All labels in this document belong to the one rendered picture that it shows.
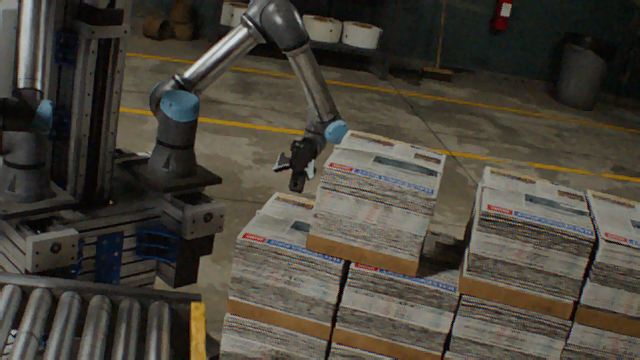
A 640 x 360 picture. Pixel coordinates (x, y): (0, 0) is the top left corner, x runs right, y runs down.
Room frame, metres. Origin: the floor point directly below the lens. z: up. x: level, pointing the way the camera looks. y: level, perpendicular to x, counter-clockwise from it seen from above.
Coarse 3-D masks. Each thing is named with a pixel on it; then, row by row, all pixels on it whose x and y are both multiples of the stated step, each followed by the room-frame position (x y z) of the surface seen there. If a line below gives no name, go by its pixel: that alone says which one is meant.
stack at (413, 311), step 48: (240, 240) 1.86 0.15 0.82; (288, 240) 1.90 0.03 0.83; (432, 240) 2.08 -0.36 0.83; (240, 288) 1.86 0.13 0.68; (288, 288) 1.84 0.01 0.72; (336, 288) 1.82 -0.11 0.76; (384, 288) 1.81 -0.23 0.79; (432, 288) 1.78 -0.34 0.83; (240, 336) 1.86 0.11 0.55; (288, 336) 1.84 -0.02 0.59; (384, 336) 1.80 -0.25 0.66; (432, 336) 1.78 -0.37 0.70; (480, 336) 1.77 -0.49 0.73; (528, 336) 1.75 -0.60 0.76; (576, 336) 1.73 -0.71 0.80; (624, 336) 1.71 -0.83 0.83
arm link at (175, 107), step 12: (168, 96) 2.25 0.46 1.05; (180, 96) 2.27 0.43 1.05; (192, 96) 2.29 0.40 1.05; (156, 108) 2.29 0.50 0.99; (168, 108) 2.21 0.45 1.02; (180, 108) 2.21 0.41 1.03; (192, 108) 2.23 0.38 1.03; (168, 120) 2.21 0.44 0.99; (180, 120) 2.21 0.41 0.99; (192, 120) 2.23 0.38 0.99; (168, 132) 2.21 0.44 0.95; (180, 132) 2.21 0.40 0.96; (192, 132) 2.24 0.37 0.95; (180, 144) 2.21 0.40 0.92
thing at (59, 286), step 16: (0, 272) 1.49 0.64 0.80; (0, 288) 1.45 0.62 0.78; (32, 288) 1.47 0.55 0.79; (48, 288) 1.48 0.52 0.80; (64, 288) 1.49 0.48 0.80; (80, 288) 1.50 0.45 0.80; (96, 288) 1.52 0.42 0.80; (112, 288) 1.53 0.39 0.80; (128, 288) 1.55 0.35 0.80; (144, 288) 1.56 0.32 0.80; (112, 304) 1.50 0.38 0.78; (144, 304) 1.52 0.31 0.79; (176, 304) 1.53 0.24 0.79; (16, 320) 1.46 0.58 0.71; (48, 320) 1.48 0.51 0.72; (80, 320) 1.49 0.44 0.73; (112, 320) 1.50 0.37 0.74; (144, 320) 1.52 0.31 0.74; (176, 320) 1.53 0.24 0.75; (80, 336) 1.49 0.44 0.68; (112, 336) 1.50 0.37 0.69; (144, 336) 1.52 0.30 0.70; (176, 336) 1.53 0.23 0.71
